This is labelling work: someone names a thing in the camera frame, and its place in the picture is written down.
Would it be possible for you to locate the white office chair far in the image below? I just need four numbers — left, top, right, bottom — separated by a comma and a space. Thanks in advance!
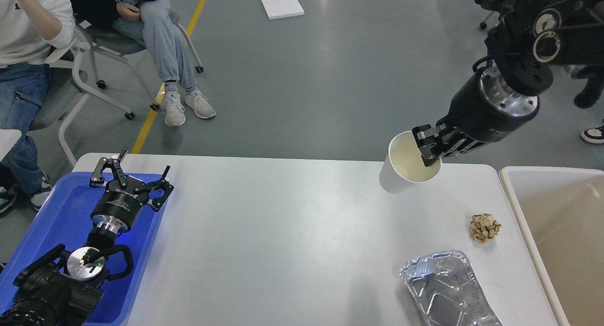
74, 10, 204, 120

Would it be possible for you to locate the blue plastic tray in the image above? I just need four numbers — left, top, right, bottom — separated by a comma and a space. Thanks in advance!
0, 172, 164, 326

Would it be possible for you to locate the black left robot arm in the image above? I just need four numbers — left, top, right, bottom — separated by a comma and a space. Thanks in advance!
1, 150, 174, 326

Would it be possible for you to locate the beige plastic bin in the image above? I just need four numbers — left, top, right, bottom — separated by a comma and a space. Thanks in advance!
500, 167, 604, 326

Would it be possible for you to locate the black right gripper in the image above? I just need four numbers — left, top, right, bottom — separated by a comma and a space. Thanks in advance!
411, 66, 540, 167

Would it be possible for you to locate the standing person in black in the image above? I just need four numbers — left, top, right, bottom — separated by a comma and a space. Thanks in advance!
564, 65, 604, 144

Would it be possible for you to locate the white office chair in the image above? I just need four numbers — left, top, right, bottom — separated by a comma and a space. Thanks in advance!
29, 25, 134, 166
74, 10, 204, 120

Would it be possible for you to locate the aluminium foil tray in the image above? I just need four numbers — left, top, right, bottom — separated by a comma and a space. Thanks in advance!
400, 250, 502, 326

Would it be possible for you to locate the chair with dark jacket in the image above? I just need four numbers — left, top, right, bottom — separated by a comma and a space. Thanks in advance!
474, 0, 508, 30

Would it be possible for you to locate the person in white sweater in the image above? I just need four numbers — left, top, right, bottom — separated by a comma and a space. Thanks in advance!
0, 0, 74, 212

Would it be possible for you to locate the white paper cup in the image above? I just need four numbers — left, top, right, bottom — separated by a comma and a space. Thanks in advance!
379, 131, 443, 193

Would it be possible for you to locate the white office chair near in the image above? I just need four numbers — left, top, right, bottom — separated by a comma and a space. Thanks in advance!
29, 25, 134, 166

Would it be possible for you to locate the person in grey trousers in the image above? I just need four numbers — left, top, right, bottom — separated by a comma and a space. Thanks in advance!
70, 0, 216, 126

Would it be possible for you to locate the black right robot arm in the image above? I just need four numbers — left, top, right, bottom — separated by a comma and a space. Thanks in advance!
412, 0, 603, 167

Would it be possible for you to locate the white side table corner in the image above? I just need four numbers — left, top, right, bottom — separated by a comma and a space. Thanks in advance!
0, 129, 22, 160

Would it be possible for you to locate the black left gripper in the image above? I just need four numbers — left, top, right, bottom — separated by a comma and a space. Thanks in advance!
89, 147, 174, 233

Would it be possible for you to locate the crumpled brown paper ball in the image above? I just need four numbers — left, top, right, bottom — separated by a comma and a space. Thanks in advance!
470, 214, 501, 243

